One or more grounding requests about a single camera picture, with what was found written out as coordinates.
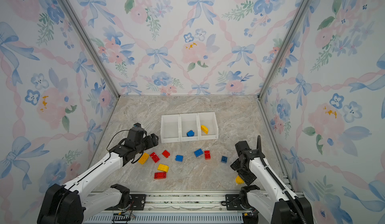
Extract yellow printed lego piece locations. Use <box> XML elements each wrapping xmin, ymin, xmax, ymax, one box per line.
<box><xmin>236</xmin><ymin>176</ymin><xmax>245</xmax><ymax>184</ymax></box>

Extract dark blue lego brick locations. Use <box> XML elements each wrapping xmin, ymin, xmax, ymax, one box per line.
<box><xmin>221</xmin><ymin>156</ymin><xmax>228</xmax><ymax>163</ymax></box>

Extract long red lego brick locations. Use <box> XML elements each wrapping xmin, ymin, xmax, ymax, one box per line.
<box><xmin>150</xmin><ymin>152</ymin><xmax>160</xmax><ymax>163</ymax></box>

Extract yellow curved lego piece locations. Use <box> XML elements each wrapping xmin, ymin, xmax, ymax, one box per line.
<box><xmin>201</xmin><ymin>125</ymin><xmax>209</xmax><ymax>134</ymax></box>

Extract white three-compartment bin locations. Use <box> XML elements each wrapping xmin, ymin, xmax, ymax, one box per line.
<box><xmin>160</xmin><ymin>112</ymin><xmax>219</xmax><ymax>143</ymax></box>

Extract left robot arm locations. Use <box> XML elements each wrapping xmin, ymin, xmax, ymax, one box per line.
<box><xmin>37</xmin><ymin>123</ymin><xmax>159</xmax><ymax>224</ymax></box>

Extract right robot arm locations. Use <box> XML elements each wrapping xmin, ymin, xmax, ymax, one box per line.
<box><xmin>227</xmin><ymin>136</ymin><xmax>314</xmax><ymax>224</ymax></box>

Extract long yellow lego brick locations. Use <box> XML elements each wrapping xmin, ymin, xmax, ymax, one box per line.
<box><xmin>138</xmin><ymin>153</ymin><xmax>150</xmax><ymax>165</ymax></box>

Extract small red lego brick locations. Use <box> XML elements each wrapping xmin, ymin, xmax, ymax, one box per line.
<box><xmin>162</xmin><ymin>150</ymin><xmax>170</xmax><ymax>158</ymax></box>

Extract red lego brick right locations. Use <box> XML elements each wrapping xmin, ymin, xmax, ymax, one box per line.
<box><xmin>204</xmin><ymin>150</ymin><xmax>211</xmax><ymax>160</ymax></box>

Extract red lego brick front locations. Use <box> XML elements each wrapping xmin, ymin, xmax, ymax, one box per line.
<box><xmin>154</xmin><ymin>172</ymin><xmax>167</xmax><ymax>179</ymax></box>

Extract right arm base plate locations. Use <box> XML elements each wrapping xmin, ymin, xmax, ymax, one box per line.
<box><xmin>225</xmin><ymin>193</ymin><xmax>268</xmax><ymax>212</ymax></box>

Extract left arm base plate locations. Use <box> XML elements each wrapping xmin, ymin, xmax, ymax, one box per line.
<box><xmin>106</xmin><ymin>194</ymin><xmax>147</xmax><ymax>211</ymax></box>

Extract aluminium mounting rail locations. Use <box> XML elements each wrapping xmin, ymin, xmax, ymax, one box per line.
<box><xmin>51</xmin><ymin>190</ymin><xmax>316</xmax><ymax>224</ymax></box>

